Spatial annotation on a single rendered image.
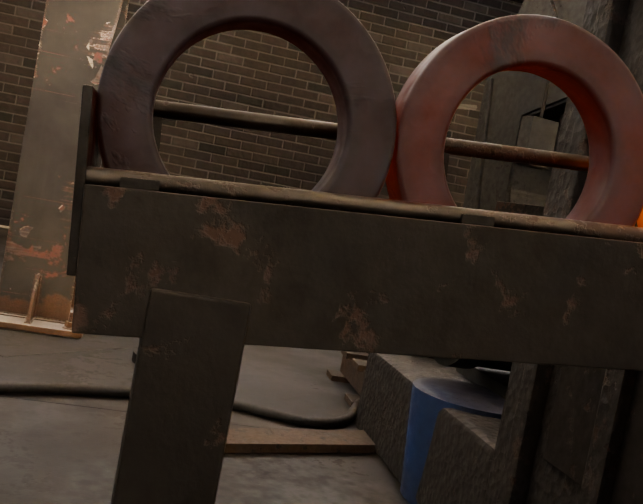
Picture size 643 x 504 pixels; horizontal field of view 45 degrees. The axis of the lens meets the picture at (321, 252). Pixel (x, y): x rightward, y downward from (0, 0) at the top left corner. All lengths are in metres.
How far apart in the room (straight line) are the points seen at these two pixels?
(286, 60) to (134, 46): 6.24
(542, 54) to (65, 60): 2.60
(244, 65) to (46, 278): 3.95
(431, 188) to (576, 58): 0.13
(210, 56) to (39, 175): 3.79
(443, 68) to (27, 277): 2.64
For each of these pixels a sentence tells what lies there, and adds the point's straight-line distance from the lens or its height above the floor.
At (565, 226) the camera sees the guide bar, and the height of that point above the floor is 0.65.
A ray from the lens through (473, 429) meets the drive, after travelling 1.64.
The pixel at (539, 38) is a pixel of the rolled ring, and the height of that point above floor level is 0.76.
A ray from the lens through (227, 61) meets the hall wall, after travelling 6.65.
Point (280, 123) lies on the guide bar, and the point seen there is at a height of 0.68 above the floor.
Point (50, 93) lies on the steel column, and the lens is 3.04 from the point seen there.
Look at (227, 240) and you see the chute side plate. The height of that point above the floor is 0.60.
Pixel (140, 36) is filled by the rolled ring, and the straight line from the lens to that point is 0.49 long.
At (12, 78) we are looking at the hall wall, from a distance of 6.69.
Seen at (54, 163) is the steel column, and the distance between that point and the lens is 3.02.
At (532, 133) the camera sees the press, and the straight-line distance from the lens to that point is 5.02.
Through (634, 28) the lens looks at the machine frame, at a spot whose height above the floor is 0.98.
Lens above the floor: 0.63
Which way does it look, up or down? 3 degrees down
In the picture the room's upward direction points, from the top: 11 degrees clockwise
